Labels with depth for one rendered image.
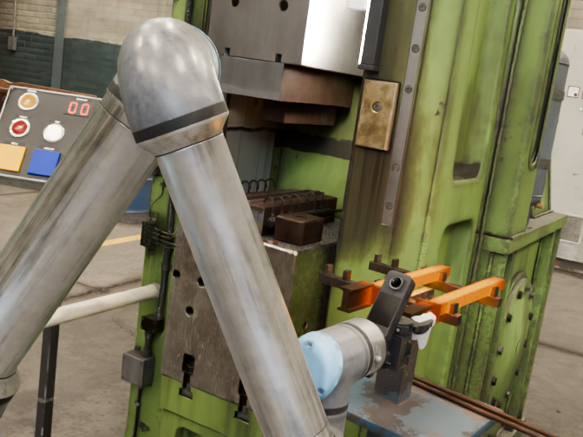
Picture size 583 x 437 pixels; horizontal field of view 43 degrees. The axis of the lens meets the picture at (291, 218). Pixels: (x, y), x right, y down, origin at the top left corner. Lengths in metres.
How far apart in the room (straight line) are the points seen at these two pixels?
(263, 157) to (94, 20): 8.10
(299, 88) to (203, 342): 0.73
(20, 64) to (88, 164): 10.30
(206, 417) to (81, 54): 8.69
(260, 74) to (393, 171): 0.42
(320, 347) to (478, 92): 1.33
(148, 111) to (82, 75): 9.60
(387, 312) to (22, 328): 0.55
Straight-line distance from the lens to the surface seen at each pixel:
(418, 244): 1.91
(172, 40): 0.88
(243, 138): 2.26
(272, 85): 1.92
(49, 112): 2.24
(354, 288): 1.35
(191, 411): 2.13
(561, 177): 6.99
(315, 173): 2.40
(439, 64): 1.89
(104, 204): 1.02
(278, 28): 1.92
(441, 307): 1.37
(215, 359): 2.03
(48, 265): 1.05
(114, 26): 10.13
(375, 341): 1.14
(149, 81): 0.85
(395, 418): 1.56
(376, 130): 1.91
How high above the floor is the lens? 1.33
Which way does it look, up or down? 10 degrees down
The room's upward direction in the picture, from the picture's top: 8 degrees clockwise
